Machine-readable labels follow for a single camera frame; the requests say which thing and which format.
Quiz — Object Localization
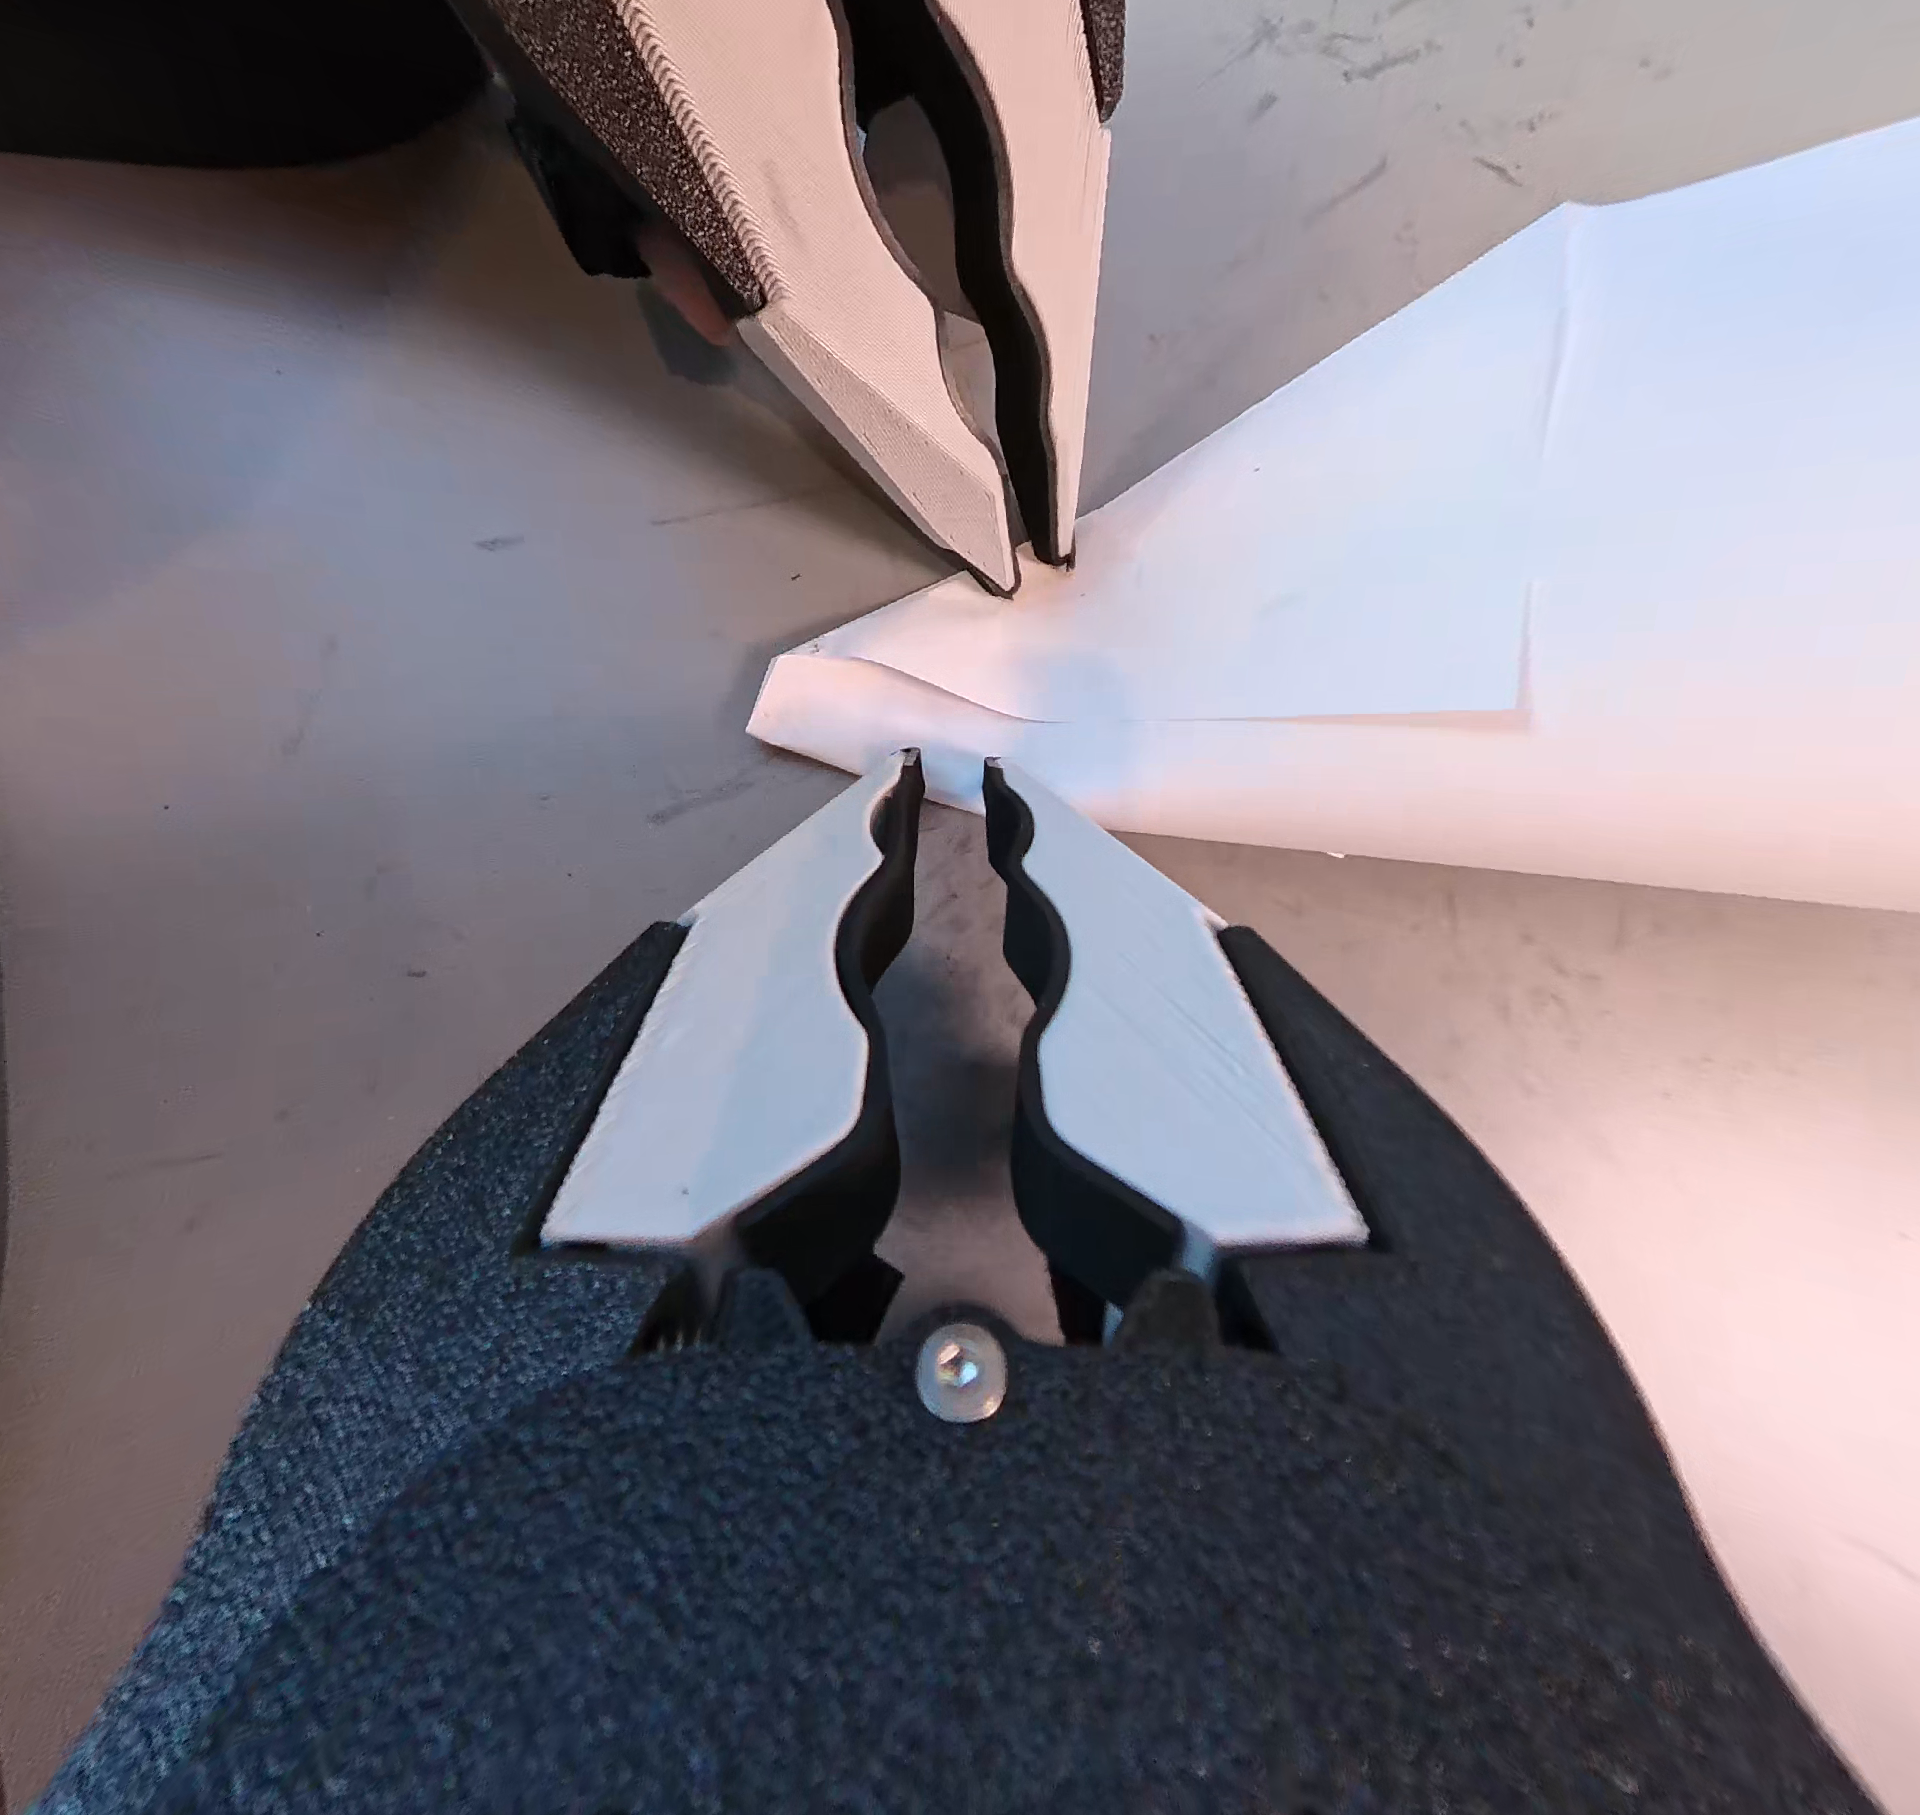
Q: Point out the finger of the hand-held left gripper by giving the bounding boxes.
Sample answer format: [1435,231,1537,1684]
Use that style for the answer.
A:
[577,0,1028,598]
[894,0,1115,567]

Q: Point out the person's left hand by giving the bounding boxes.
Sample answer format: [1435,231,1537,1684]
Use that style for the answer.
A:
[641,257,741,348]

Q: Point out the grey desk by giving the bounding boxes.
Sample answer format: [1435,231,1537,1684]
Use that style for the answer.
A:
[0,0,1920,1815]

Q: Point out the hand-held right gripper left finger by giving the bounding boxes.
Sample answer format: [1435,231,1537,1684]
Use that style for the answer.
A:
[536,747,931,1344]

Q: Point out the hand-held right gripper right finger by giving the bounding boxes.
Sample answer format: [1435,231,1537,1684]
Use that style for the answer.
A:
[981,754,1376,1349]

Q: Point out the white paper sheet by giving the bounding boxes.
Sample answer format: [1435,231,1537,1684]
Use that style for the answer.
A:
[748,115,1920,918]

